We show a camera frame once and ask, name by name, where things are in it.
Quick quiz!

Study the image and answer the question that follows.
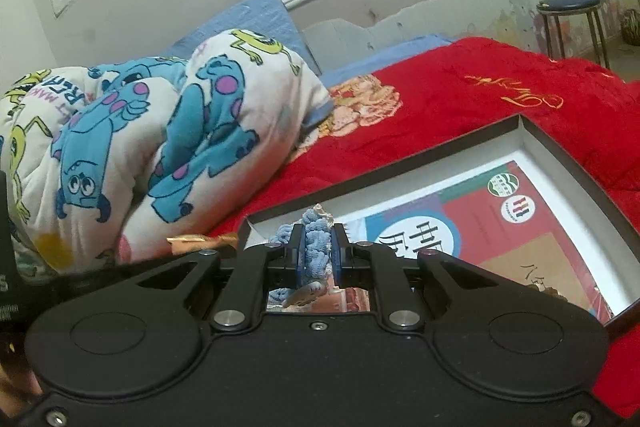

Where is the blue bed sheet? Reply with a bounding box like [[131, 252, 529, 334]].
[[320, 33, 453, 128]]

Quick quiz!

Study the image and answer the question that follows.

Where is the brown patterned ball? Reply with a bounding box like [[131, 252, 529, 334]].
[[620, 8, 640, 44]]

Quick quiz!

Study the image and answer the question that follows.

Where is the red embroidered blanket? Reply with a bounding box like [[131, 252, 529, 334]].
[[205, 37, 640, 427]]

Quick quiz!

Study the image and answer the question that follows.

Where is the colourful textbook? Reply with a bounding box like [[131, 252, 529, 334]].
[[345, 161, 617, 324]]

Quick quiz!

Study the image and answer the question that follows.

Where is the blue pillow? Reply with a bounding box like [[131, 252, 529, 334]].
[[165, 0, 321, 72]]

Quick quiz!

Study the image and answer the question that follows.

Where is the black cardboard box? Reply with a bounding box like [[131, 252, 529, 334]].
[[242, 113, 640, 343]]

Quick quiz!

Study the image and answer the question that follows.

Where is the cartoon monster printed quilt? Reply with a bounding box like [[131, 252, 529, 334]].
[[0, 28, 333, 288]]

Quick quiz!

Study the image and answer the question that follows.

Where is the blue-seated metal stool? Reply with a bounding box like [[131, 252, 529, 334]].
[[536, 0, 612, 70]]

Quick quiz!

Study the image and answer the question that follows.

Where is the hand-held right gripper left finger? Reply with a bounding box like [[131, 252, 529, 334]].
[[134, 223, 308, 333]]

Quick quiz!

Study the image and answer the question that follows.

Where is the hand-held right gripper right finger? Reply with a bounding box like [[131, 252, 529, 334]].
[[330, 223, 502, 333]]

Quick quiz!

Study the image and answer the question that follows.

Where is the blue crocheted hair scrunchie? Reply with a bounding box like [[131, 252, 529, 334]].
[[270, 208, 335, 308]]

